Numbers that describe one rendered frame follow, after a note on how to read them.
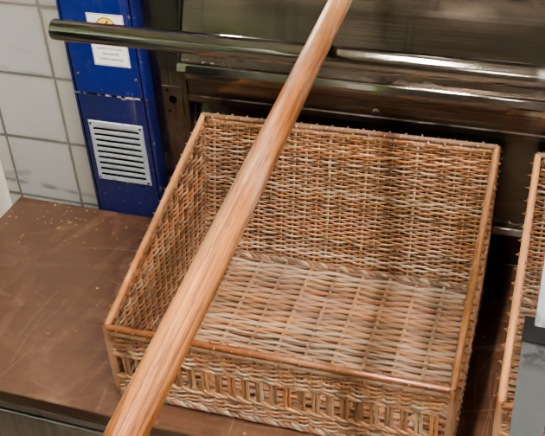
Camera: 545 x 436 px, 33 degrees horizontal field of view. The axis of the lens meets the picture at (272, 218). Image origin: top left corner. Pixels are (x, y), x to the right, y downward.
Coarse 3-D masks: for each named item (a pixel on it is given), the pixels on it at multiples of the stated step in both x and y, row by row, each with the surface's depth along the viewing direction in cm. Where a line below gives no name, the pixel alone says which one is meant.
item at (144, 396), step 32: (320, 32) 114; (320, 64) 110; (288, 96) 102; (288, 128) 98; (256, 160) 92; (256, 192) 89; (224, 224) 83; (224, 256) 81; (192, 288) 76; (192, 320) 74; (160, 352) 71; (160, 384) 69; (128, 416) 66
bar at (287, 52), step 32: (64, 32) 129; (96, 32) 127; (128, 32) 126; (160, 32) 125; (192, 32) 124; (352, 64) 117; (384, 64) 116; (416, 64) 114; (448, 64) 113; (480, 64) 112; (512, 64) 111; (544, 288) 107; (544, 320) 106; (544, 352) 105; (544, 384) 108; (512, 416) 112; (544, 416) 111
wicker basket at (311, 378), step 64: (320, 128) 165; (192, 192) 171; (320, 192) 169; (384, 192) 166; (448, 192) 162; (192, 256) 175; (256, 256) 178; (320, 256) 174; (384, 256) 170; (448, 256) 166; (128, 320) 151; (320, 320) 163; (384, 320) 162; (448, 320) 161; (128, 384) 150; (192, 384) 152; (256, 384) 140; (320, 384) 136; (384, 384) 132; (448, 384) 149
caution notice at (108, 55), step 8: (88, 16) 168; (96, 16) 167; (104, 16) 167; (112, 16) 166; (120, 16) 166; (120, 24) 167; (96, 48) 172; (104, 48) 171; (112, 48) 170; (120, 48) 170; (96, 56) 173; (104, 56) 172; (112, 56) 171; (120, 56) 171; (128, 56) 170; (104, 64) 173; (112, 64) 173; (120, 64) 172; (128, 64) 171
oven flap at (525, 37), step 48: (192, 0) 164; (240, 0) 161; (288, 0) 159; (384, 0) 154; (432, 0) 151; (480, 0) 149; (528, 0) 146; (384, 48) 156; (432, 48) 153; (480, 48) 151; (528, 48) 148; (432, 96) 153; (480, 96) 151; (528, 96) 150
